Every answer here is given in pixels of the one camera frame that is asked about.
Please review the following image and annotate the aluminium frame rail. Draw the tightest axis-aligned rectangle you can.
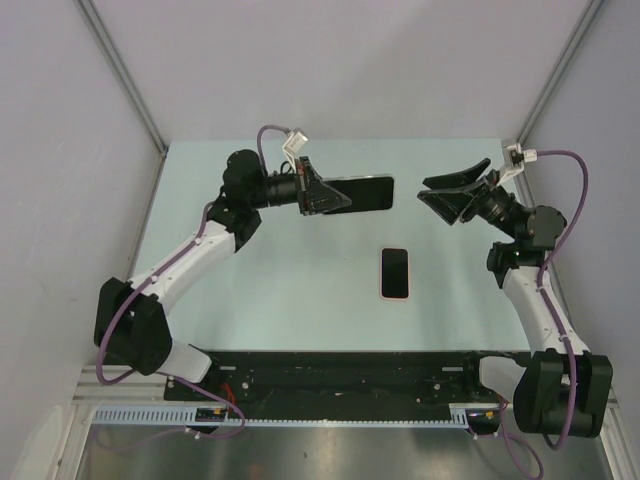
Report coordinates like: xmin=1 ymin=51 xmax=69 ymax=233
xmin=72 ymin=364 xmax=619 ymax=414

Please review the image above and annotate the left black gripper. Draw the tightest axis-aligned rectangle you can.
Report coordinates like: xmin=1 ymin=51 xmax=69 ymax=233
xmin=248 ymin=156 xmax=350 ymax=216

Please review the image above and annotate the aluminium corner post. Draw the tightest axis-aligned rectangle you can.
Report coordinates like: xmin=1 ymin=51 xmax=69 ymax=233
xmin=513 ymin=0 xmax=609 ymax=145
xmin=73 ymin=0 xmax=168 ymax=159

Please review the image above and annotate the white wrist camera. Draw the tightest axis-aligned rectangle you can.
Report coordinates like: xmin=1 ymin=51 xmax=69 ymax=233
xmin=496 ymin=143 xmax=538 ymax=186
xmin=281 ymin=128 xmax=308 ymax=173

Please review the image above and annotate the black phone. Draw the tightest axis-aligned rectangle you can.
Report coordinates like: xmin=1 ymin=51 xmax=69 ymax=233
xmin=326 ymin=175 xmax=395 ymax=215

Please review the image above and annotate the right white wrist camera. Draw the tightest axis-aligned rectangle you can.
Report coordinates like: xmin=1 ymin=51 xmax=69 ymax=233
xmin=496 ymin=143 xmax=538 ymax=186

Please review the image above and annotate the white slotted cable duct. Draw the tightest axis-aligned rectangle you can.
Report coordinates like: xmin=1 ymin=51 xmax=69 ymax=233
xmin=92 ymin=404 xmax=474 ymax=427

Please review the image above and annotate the pink cased phone on table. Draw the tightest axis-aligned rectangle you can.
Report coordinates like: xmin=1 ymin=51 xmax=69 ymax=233
xmin=380 ymin=248 xmax=410 ymax=300

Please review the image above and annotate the right aluminium corner post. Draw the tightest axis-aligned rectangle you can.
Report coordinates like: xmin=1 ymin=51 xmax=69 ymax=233
xmin=513 ymin=0 xmax=609 ymax=145

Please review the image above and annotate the purple cable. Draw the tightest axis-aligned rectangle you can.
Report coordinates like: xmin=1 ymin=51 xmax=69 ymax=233
xmin=499 ymin=148 xmax=589 ymax=476
xmin=94 ymin=123 xmax=296 ymax=454

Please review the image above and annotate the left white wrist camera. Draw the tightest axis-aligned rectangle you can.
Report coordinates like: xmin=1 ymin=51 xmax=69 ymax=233
xmin=281 ymin=128 xmax=308 ymax=173

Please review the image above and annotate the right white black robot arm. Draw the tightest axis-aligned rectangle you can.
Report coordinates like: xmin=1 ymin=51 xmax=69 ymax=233
xmin=418 ymin=159 xmax=613 ymax=439

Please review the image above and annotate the left aluminium corner post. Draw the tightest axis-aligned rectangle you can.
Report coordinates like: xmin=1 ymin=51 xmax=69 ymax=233
xmin=73 ymin=0 xmax=168 ymax=159

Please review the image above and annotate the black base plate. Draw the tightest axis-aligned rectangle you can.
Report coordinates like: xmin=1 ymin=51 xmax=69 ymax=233
xmin=197 ymin=350 xmax=530 ymax=402

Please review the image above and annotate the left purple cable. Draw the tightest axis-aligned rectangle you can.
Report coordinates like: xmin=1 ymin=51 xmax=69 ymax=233
xmin=94 ymin=123 xmax=296 ymax=454

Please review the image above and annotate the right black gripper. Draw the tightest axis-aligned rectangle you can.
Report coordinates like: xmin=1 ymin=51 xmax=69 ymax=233
xmin=418 ymin=158 xmax=525 ymax=241

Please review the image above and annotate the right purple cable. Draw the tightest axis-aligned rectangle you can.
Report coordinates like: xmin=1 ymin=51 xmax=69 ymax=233
xmin=499 ymin=148 xmax=589 ymax=476

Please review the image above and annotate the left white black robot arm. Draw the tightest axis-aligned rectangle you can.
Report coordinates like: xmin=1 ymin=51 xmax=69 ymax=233
xmin=94 ymin=149 xmax=351 ymax=400

